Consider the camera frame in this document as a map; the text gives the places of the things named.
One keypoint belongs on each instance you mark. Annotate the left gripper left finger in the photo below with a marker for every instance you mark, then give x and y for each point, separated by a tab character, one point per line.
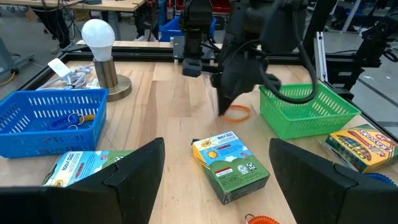
130	186

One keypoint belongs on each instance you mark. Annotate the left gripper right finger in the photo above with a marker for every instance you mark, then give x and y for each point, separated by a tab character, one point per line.
317	193

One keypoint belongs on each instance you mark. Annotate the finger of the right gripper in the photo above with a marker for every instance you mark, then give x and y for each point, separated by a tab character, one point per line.
229	102
221	104

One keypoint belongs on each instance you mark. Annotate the orange rubber band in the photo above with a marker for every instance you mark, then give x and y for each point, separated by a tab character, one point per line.
248	112

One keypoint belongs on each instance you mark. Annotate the sun print crayon box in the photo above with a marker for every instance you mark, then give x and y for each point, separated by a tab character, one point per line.
233	174
77	166

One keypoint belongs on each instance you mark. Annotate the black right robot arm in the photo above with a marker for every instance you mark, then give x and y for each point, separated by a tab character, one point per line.
273	25

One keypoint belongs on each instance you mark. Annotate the wooden desk grey legs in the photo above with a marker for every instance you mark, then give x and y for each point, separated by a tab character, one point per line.
109	4

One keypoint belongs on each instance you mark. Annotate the yellow Crayola 24 crayon box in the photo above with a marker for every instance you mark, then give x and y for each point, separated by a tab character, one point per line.
360	149

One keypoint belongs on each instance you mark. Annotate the green plastic basket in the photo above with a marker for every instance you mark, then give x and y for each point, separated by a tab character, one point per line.
295	124

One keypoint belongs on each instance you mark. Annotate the blue storage bin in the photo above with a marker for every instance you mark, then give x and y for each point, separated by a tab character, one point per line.
171	29

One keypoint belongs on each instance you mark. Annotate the blue plastic basket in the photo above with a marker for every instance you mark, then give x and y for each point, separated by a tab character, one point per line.
46	146

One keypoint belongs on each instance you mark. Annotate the brass lamp base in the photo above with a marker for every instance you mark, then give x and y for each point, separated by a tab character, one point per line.
105	74

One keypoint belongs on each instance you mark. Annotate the black rig corner structure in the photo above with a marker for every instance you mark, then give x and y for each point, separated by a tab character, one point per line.
370	46

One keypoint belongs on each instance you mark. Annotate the white light bulb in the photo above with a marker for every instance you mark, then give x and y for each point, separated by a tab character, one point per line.
98	37

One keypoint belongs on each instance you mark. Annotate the person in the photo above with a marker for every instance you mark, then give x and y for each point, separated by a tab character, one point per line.
60	28

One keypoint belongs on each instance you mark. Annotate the aluminium frame post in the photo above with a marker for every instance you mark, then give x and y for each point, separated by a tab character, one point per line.
320	56

